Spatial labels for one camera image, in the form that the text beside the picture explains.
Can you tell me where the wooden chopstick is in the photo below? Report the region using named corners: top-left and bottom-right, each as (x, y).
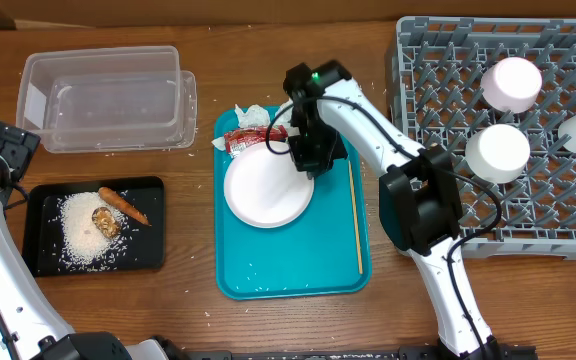
top-left (348, 160), bottom-right (364, 275)

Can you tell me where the large pink plate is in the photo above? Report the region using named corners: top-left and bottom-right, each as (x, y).
top-left (224, 141), bottom-right (315, 229)

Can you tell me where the red snack wrapper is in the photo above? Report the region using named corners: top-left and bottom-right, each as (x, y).
top-left (223, 125), bottom-right (288, 156)

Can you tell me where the pale green bowl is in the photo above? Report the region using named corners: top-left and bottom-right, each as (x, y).
top-left (465, 124), bottom-right (530, 184)

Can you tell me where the orange carrot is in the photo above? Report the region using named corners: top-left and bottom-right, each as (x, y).
top-left (98, 187), bottom-right (150, 226)

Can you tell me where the small pink bowl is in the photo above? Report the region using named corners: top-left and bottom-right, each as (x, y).
top-left (480, 57), bottom-right (543, 114)

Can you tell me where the brown walnut food scrap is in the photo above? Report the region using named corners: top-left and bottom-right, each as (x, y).
top-left (92, 207), bottom-right (121, 239)

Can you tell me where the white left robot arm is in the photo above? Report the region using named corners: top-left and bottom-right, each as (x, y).
top-left (0, 122), bottom-right (170, 360)

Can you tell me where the grey dishwasher rack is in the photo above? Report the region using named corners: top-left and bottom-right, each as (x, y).
top-left (386, 16), bottom-right (576, 260)

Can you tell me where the crumpled white tissue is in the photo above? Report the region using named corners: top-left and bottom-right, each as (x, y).
top-left (212, 105), bottom-right (270, 152)
top-left (274, 99), bottom-right (294, 134)

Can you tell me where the teal plastic tray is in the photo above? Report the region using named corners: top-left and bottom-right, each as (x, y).
top-left (212, 102), bottom-right (373, 302)

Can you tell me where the clear plastic bin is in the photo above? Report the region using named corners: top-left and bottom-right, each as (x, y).
top-left (16, 45), bottom-right (198, 153)

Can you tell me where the black tray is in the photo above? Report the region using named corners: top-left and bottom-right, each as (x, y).
top-left (22, 176), bottom-right (166, 277)

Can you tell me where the pile of rice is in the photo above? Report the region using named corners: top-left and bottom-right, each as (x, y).
top-left (57, 192), bottom-right (128, 272)

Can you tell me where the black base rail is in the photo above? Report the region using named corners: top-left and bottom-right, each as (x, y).
top-left (152, 336), bottom-right (538, 360)

